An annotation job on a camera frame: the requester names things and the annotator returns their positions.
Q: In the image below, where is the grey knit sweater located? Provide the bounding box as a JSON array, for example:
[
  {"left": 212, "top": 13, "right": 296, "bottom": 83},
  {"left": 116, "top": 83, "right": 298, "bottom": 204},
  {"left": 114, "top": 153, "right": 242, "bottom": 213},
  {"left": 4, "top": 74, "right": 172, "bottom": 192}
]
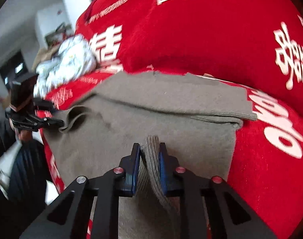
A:
[{"left": 44, "top": 72, "right": 257, "bottom": 238}]

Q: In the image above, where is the person's left hand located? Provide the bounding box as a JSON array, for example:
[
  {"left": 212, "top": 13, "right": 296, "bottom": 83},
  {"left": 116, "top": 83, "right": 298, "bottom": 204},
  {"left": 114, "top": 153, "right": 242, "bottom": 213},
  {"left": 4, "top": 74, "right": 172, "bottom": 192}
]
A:
[{"left": 9, "top": 119, "right": 33, "bottom": 142}]

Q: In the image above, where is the dark television screen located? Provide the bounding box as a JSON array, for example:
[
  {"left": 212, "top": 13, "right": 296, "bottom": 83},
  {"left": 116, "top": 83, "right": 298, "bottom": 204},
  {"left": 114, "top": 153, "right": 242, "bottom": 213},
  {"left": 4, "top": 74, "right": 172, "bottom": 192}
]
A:
[{"left": 0, "top": 51, "right": 28, "bottom": 90}]

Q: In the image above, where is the light floral cloth bundle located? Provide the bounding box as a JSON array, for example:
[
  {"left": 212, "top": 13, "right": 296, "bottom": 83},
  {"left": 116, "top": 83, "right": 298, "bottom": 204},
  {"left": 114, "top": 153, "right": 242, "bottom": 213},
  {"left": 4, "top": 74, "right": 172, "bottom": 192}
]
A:
[{"left": 34, "top": 34, "right": 97, "bottom": 98}]

